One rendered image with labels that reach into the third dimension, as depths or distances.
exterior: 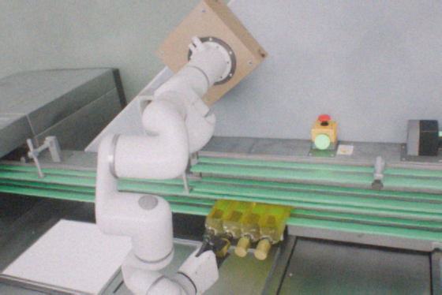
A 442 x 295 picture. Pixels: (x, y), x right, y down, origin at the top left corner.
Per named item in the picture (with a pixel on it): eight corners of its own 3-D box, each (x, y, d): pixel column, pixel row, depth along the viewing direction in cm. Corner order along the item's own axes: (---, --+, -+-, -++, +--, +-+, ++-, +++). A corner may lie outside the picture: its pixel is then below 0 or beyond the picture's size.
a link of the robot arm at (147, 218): (181, 203, 99) (116, 199, 99) (177, 128, 85) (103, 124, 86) (170, 263, 86) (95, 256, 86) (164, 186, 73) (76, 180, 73)
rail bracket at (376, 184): (372, 166, 125) (368, 190, 114) (372, 143, 122) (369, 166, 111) (387, 166, 124) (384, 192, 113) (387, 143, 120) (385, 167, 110)
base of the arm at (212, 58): (179, 46, 133) (157, 65, 120) (209, 24, 126) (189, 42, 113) (208, 87, 137) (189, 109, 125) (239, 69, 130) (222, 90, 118)
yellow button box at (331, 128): (316, 139, 142) (312, 149, 136) (315, 117, 138) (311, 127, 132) (338, 140, 139) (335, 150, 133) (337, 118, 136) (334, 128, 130)
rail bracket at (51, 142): (65, 157, 184) (28, 184, 165) (54, 121, 176) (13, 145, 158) (74, 158, 182) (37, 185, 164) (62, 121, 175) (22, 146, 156)
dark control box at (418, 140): (406, 142, 131) (406, 154, 124) (408, 118, 128) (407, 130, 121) (436, 143, 128) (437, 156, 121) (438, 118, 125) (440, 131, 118)
